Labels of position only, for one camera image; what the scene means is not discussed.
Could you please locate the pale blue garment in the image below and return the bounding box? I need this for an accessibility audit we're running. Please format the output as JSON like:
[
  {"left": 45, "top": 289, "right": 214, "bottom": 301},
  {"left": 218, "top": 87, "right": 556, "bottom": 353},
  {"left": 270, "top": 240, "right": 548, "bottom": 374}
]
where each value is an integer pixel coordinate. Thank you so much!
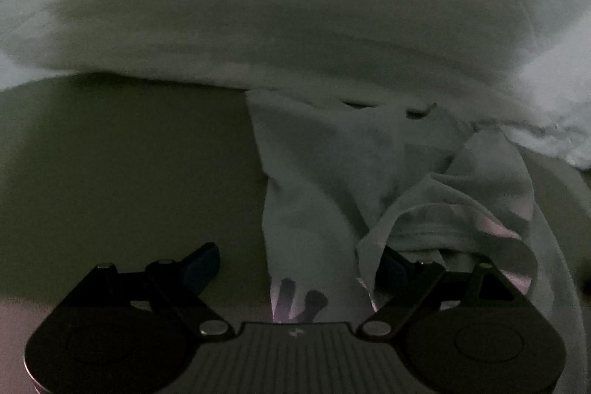
[{"left": 245, "top": 89, "right": 580, "bottom": 358}]

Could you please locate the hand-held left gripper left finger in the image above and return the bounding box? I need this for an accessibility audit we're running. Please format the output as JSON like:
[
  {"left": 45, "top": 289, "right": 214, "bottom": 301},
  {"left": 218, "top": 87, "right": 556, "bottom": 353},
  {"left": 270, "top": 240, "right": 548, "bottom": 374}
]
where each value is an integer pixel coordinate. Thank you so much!
[{"left": 54, "top": 243, "right": 237, "bottom": 338}]

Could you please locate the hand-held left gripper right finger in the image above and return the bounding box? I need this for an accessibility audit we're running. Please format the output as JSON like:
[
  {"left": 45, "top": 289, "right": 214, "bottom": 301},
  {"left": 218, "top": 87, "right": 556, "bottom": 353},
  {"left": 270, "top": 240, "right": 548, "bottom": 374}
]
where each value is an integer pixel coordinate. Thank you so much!
[{"left": 360, "top": 246, "right": 542, "bottom": 338}]

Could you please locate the carrot print bed sheet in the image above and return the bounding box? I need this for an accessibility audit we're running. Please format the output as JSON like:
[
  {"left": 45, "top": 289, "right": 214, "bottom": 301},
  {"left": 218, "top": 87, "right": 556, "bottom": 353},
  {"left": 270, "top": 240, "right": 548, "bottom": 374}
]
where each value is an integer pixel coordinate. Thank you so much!
[{"left": 0, "top": 0, "right": 591, "bottom": 171}]

